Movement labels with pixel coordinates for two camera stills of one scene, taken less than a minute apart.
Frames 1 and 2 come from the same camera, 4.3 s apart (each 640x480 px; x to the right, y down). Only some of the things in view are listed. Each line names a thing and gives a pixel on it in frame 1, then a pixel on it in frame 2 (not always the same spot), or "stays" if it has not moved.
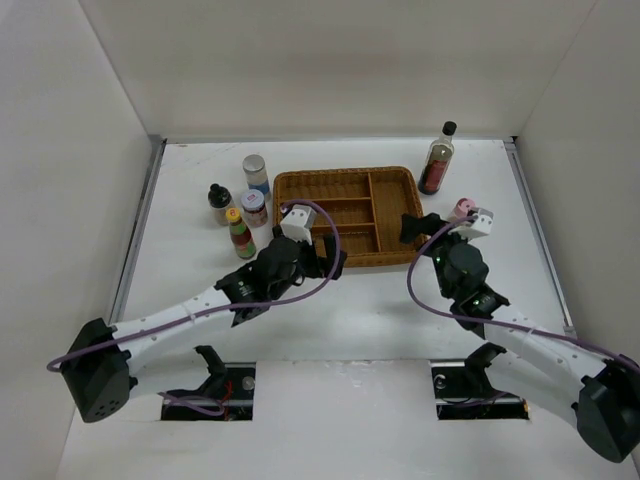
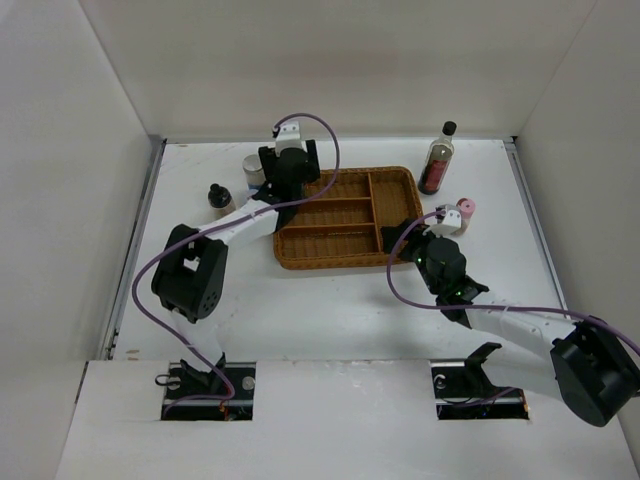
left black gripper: x=316 y=263 → x=311 y=174
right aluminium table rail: x=566 y=319 stays
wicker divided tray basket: x=361 y=209 stays
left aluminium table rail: x=123 y=289 stays
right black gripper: x=414 y=226 → x=393 y=234
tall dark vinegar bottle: x=438 y=161 stays
